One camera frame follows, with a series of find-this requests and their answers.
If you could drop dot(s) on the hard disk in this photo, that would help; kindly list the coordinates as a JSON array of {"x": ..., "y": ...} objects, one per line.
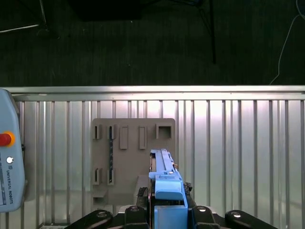
[{"x": 166, "y": 190}]

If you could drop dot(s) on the chrome metal bar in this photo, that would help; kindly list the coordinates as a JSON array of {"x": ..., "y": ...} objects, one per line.
[{"x": 43, "y": 14}]

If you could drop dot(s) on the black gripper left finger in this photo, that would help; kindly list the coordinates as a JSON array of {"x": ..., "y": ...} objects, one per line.
[{"x": 140, "y": 214}]

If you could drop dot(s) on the grey parts rack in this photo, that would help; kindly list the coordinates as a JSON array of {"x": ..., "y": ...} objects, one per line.
[{"x": 133, "y": 162}]

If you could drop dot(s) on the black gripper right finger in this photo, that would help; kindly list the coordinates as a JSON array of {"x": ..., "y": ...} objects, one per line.
[{"x": 202, "y": 217}]

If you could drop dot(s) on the pale blue teach pendant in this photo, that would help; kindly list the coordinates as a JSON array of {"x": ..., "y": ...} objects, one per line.
[{"x": 13, "y": 167}]

